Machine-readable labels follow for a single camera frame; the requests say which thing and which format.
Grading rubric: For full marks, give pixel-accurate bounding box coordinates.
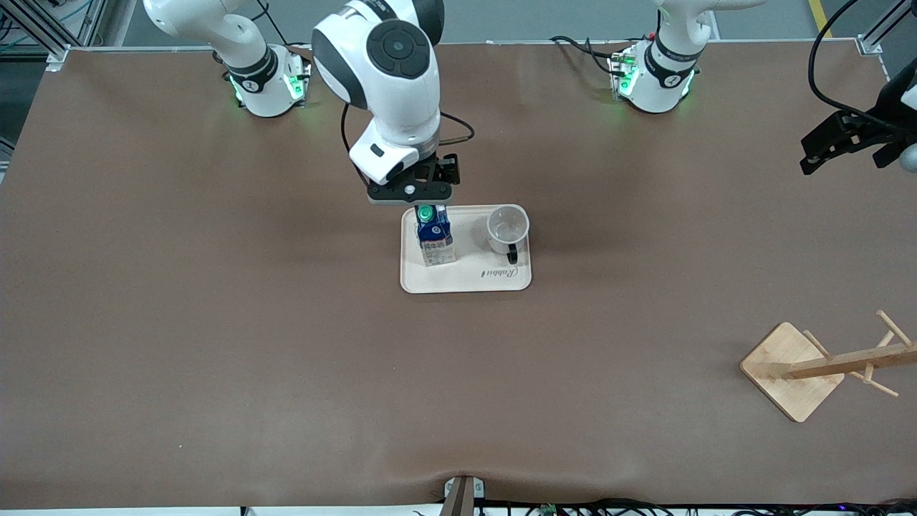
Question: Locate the blue milk carton green cap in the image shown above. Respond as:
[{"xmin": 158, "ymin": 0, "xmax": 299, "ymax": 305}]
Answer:
[{"xmin": 415, "ymin": 204, "xmax": 456, "ymax": 268}]

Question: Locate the white smiley cup black handle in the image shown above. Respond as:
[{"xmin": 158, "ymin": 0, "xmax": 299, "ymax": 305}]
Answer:
[{"xmin": 486, "ymin": 204, "xmax": 531, "ymax": 264}]

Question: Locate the cream tray with rabbit print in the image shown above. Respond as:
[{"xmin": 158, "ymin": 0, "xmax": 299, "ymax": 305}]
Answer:
[{"xmin": 400, "ymin": 204, "xmax": 533, "ymax": 295}]

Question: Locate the wooden cup rack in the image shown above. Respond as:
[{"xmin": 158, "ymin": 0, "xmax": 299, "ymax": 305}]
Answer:
[{"xmin": 739, "ymin": 308, "xmax": 917, "ymax": 424}]

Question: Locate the black right arm wrist cable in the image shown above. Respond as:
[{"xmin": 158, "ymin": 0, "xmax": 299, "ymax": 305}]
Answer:
[{"xmin": 341, "ymin": 102, "xmax": 476, "ymax": 156}]

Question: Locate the black arm wrist cable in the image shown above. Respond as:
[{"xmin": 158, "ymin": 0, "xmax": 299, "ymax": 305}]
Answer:
[
  {"xmin": 808, "ymin": 0, "xmax": 896, "ymax": 135},
  {"xmin": 341, "ymin": 102, "xmax": 476, "ymax": 156}
]

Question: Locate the black left arm wrist cable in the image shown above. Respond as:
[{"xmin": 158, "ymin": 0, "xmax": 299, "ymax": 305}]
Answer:
[{"xmin": 808, "ymin": 0, "xmax": 896, "ymax": 135}]

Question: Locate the aluminium frame profile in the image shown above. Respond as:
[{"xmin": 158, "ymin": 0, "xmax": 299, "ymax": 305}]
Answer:
[
  {"xmin": 856, "ymin": 0, "xmax": 917, "ymax": 57},
  {"xmin": 0, "ymin": 0, "xmax": 108, "ymax": 69}
]

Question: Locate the black left arm base cable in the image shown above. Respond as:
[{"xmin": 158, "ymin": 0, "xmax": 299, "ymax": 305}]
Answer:
[{"xmin": 549, "ymin": 34, "xmax": 620, "ymax": 76}]

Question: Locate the black arm base cable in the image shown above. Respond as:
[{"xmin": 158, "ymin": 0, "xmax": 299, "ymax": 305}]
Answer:
[
  {"xmin": 251, "ymin": 0, "xmax": 320, "ymax": 54},
  {"xmin": 549, "ymin": 34, "xmax": 620, "ymax": 76}
]

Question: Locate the black right arm base cable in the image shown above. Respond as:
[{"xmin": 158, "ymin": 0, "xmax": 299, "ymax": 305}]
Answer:
[{"xmin": 251, "ymin": 0, "xmax": 320, "ymax": 54}]

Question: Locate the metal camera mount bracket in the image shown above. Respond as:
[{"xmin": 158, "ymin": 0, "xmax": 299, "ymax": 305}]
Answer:
[{"xmin": 439, "ymin": 475, "xmax": 486, "ymax": 516}]

